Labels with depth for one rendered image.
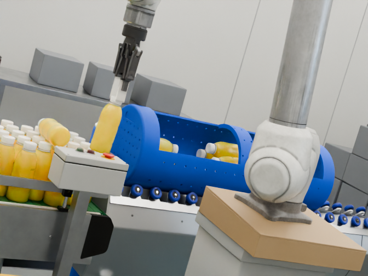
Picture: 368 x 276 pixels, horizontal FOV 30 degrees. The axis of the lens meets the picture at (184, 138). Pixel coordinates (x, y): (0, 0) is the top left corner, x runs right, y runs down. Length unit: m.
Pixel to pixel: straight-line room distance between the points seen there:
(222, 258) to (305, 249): 0.25
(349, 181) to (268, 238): 4.33
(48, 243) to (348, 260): 0.89
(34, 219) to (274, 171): 0.76
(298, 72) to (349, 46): 5.17
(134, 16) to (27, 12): 3.64
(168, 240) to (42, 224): 0.52
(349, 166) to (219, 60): 1.49
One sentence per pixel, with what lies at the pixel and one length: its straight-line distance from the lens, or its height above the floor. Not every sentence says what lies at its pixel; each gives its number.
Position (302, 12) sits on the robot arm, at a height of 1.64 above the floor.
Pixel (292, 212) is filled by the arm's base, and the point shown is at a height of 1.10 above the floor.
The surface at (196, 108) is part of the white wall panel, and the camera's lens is 6.25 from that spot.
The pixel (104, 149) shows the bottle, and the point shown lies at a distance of 2.14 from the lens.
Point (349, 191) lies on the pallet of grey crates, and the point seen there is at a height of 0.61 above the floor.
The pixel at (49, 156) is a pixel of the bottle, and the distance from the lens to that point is 2.13.
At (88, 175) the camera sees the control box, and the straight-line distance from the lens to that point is 1.99.
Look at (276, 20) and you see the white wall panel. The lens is 6.49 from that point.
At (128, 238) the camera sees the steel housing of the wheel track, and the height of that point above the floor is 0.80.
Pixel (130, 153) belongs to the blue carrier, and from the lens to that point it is 2.33.
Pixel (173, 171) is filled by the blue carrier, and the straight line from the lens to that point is 2.34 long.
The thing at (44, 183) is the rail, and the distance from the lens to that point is 2.10.
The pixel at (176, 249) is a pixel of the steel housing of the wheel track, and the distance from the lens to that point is 2.49.
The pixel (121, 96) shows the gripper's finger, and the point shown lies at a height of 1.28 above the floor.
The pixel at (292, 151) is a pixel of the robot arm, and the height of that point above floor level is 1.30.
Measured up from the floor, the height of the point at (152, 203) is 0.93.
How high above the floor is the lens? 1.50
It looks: 8 degrees down
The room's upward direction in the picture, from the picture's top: 16 degrees clockwise
